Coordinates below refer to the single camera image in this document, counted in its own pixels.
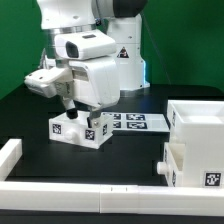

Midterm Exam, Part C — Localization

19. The white front fence rail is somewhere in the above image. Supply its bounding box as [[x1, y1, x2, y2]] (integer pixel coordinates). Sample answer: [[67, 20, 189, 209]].
[[0, 181, 224, 216]]

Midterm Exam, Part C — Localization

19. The white front drawer box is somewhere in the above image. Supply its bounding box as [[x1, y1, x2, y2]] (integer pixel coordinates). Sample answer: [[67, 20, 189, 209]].
[[157, 142, 185, 187]]

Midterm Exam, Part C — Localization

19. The white drawer cabinet shell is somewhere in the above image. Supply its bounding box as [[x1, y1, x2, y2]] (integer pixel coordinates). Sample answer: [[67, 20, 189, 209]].
[[167, 100, 224, 189]]

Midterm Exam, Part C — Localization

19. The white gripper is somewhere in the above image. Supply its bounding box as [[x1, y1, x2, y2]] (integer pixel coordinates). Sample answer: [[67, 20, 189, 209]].
[[63, 56, 120, 128]]

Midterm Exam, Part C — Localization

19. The white drawer box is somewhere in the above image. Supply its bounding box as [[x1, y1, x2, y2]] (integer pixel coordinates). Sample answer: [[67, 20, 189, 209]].
[[49, 111, 113, 149], [157, 142, 185, 187]]

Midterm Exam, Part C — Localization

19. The white fiducial marker sheet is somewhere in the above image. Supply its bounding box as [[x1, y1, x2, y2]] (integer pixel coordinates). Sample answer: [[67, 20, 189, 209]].
[[104, 112, 169, 133]]

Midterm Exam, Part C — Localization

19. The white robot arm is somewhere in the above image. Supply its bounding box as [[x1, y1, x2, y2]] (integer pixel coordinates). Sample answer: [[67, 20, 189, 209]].
[[36, 0, 147, 128]]

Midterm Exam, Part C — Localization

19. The white left fence block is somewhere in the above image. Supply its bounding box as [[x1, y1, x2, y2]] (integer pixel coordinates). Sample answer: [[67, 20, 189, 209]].
[[0, 139, 22, 181]]

